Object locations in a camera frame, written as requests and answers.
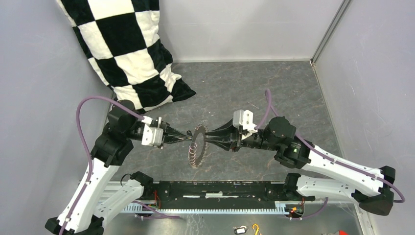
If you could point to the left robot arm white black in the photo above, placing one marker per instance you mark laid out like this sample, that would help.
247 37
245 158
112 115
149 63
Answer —
84 214

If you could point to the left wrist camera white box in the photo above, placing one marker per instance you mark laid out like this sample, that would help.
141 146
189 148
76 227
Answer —
149 137

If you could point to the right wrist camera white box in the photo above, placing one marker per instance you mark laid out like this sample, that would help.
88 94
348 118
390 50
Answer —
244 119

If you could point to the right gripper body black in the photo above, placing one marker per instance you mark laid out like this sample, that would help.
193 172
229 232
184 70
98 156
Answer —
237 140

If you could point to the black white checkered pillow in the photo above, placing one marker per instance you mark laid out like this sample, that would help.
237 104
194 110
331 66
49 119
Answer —
121 41

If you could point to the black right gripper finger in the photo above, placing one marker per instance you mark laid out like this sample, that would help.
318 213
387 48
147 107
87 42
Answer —
224 143
223 130

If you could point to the white toothed cable duct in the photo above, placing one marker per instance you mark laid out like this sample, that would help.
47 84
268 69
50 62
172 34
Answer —
278 208

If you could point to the orange carabiner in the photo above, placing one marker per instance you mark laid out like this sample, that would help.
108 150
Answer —
256 229

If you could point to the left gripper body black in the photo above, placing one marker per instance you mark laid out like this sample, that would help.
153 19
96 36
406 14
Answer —
163 125

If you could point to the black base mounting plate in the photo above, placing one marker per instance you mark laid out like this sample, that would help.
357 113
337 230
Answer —
221 194

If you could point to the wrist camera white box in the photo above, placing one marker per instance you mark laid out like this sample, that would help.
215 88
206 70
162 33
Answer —
149 137
244 119

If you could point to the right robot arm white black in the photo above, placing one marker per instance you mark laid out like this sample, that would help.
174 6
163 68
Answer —
368 187

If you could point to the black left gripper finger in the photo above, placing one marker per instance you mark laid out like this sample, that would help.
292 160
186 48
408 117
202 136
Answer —
175 140
172 132

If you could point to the key with black tag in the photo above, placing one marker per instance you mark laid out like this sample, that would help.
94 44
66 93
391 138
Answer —
240 230

